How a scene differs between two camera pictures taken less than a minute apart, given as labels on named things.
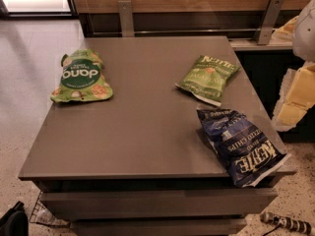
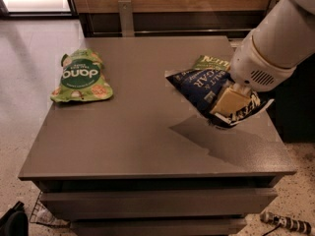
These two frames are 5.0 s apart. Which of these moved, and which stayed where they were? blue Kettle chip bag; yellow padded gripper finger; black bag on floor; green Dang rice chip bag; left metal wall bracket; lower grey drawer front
Moved: yellow padded gripper finger; blue Kettle chip bag
Stayed: lower grey drawer front; green Dang rice chip bag; black bag on floor; left metal wall bracket
